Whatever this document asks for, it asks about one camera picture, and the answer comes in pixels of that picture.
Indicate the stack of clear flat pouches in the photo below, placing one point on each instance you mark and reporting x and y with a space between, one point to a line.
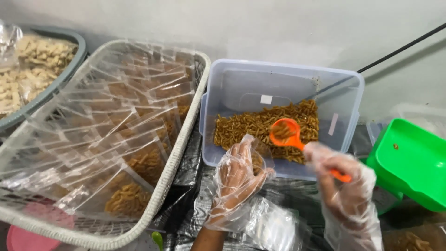
275 223

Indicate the person's left hand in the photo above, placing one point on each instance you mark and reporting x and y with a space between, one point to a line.
232 188

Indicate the green plastic spoon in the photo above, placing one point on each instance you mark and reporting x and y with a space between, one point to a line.
157 240

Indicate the bag of brown snacks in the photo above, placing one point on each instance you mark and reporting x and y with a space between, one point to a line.
414 240

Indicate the green plastic scale tray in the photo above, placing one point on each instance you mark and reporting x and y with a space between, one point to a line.
411 160

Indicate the person's right fingers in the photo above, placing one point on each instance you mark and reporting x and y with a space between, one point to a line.
322 158

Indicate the grey plastic basin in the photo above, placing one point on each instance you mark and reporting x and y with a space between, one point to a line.
66 75

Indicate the heap of brown macaroni snacks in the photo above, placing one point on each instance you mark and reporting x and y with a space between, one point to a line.
244 127

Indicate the clear plastic storage box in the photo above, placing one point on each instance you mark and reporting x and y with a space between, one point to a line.
244 83

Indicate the white woven plastic basket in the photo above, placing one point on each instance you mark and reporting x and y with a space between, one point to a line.
174 164

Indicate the green scale base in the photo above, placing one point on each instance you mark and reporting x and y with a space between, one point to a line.
388 200

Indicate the clear bag of pale snacks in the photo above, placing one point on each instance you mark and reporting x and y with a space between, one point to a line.
35 66

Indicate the pink plastic lid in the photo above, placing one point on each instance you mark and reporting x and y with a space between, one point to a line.
31 237

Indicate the row of filled snack pouches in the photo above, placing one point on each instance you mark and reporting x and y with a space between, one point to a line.
115 132

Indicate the orange plastic scoop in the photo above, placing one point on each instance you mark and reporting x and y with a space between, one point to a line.
291 134

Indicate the person's right hand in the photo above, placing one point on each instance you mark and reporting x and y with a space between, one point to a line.
339 195

